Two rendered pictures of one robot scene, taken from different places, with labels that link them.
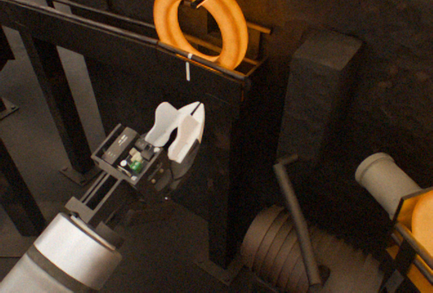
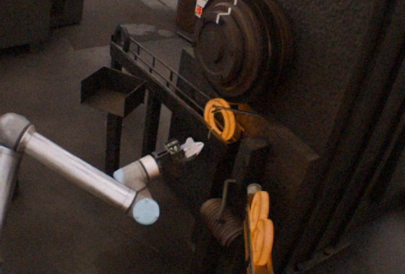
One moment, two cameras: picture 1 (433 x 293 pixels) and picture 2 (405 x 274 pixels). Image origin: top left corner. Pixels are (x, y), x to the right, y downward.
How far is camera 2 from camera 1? 1.19 m
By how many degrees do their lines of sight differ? 17
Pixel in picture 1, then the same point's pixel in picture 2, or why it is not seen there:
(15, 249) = not seen: hidden behind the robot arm
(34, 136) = (126, 144)
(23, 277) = (135, 164)
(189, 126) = (194, 147)
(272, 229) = (214, 204)
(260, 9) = (244, 121)
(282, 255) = (212, 213)
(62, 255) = (146, 163)
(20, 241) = not seen: hidden behind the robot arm
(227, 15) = (227, 118)
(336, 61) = (252, 147)
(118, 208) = (164, 161)
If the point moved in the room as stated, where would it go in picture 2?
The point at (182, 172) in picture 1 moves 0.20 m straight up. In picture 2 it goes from (186, 160) to (194, 117)
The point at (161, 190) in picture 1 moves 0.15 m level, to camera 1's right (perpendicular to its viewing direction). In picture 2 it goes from (178, 162) to (214, 176)
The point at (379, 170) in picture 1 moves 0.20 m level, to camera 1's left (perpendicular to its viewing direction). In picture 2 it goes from (252, 188) to (205, 169)
